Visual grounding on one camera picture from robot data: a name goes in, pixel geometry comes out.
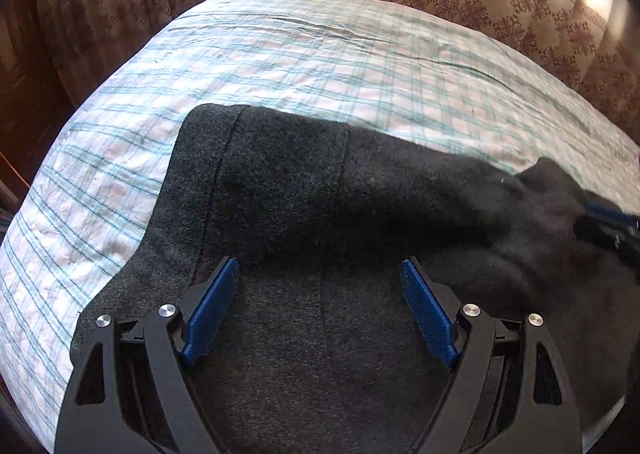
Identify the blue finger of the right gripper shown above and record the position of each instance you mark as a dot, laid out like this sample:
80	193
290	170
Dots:
610	229

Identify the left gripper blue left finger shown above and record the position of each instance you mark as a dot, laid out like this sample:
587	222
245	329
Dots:
127	394

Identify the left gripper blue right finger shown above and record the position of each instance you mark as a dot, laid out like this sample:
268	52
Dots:
507	389

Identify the dark grey pants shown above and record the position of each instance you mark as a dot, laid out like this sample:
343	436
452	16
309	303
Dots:
319	352

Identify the plaid bed sheet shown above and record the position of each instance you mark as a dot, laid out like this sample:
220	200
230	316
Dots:
364	62

